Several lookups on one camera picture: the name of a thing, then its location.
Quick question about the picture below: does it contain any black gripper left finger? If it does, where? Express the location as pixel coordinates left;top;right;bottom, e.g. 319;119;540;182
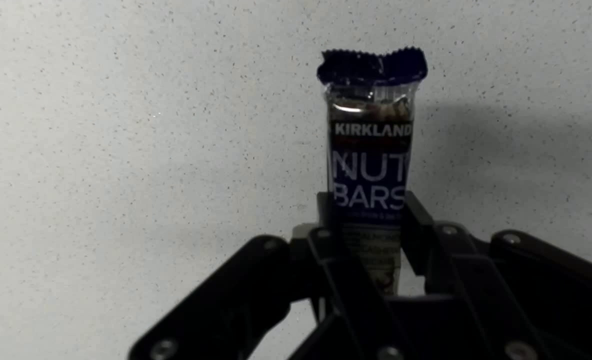
128;190;404;360

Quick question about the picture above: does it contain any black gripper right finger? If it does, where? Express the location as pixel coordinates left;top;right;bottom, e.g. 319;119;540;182
402;190;592;360

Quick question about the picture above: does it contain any blue nut bar wrapper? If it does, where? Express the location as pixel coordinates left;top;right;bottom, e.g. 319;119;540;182
316;47;429;303

